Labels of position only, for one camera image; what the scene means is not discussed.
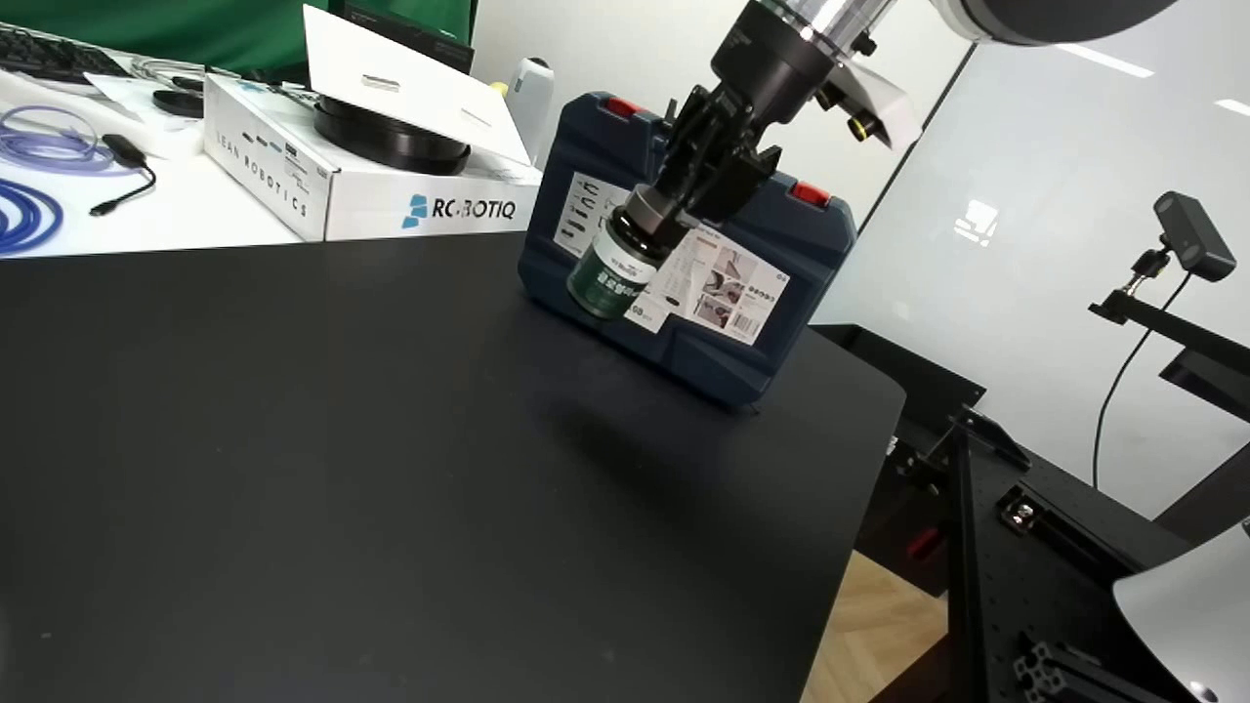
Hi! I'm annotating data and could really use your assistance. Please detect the dark blue coiled cable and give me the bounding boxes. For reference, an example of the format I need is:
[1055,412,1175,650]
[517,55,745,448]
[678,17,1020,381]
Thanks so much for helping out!
[0,178,68,257]

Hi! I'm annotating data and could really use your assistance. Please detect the white curved sheet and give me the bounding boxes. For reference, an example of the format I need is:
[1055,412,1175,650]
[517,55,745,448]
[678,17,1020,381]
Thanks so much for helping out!
[1111,521,1250,703]

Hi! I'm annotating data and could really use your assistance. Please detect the green cloth backdrop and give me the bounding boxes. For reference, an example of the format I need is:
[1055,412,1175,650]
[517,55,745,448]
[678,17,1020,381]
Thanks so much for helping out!
[0,0,482,81]

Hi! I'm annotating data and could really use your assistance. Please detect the dark bottle with black cap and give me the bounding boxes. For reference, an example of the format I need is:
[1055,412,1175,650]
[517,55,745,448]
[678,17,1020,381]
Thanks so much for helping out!
[571,191,693,327]

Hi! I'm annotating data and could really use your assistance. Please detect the black adapter with cable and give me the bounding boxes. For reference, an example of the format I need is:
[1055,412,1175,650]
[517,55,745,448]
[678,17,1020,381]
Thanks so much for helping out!
[86,129,163,224]

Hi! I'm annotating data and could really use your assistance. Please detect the black round device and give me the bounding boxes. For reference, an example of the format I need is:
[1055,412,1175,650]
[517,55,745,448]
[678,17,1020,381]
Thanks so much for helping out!
[309,96,477,179]

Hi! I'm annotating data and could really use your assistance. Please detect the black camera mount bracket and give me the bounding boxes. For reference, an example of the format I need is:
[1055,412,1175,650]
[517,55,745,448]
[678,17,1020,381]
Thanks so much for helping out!
[1090,287,1250,422]

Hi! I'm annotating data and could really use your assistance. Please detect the black camera cable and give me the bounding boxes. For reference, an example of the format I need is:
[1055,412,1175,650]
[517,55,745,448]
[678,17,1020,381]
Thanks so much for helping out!
[1090,250,1197,498]

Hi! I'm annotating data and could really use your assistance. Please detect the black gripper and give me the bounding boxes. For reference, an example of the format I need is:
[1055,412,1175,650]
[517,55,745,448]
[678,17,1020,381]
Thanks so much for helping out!
[622,3,852,240]

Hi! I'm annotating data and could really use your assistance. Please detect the black flat screen device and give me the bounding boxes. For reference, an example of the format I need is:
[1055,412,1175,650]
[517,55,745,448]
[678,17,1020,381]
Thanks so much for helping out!
[339,0,482,76]

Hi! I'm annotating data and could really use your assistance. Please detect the black camera on stand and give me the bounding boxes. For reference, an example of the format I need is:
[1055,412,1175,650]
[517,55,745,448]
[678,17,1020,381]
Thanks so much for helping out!
[1148,188,1241,287]

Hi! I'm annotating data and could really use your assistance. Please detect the blue plastic tool case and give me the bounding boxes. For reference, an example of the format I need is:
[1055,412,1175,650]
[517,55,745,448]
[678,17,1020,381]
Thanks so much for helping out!
[517,88,865,417]

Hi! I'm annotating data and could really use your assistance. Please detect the white Robotiq cardboard box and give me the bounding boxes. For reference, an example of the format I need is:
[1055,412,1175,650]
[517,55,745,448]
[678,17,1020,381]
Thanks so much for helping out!
[197,69,546,245]

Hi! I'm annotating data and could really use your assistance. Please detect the black perforated metal frame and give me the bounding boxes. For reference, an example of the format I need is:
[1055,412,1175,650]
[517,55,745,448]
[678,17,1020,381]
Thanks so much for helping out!
[813,319,1250,703]

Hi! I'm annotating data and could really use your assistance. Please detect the black computer mouse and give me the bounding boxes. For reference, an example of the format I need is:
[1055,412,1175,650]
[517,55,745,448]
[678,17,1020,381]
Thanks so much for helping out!
[148,81,210,123]

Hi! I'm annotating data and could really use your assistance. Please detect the white paper sheet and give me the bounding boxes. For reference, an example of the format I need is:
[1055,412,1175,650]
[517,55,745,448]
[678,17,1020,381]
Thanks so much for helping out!
[297,0,536,170]

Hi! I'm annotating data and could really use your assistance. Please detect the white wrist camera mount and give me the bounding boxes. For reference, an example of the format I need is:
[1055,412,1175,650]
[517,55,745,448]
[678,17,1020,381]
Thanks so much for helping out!
[818,55,918,148]

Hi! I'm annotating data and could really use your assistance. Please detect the black keyboard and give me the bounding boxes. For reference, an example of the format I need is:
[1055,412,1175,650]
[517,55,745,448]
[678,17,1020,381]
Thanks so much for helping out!
[0,23,135,89]

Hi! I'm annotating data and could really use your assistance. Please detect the white side table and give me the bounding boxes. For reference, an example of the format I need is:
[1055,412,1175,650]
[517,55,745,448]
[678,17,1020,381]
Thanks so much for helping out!
[0,50,551,266]

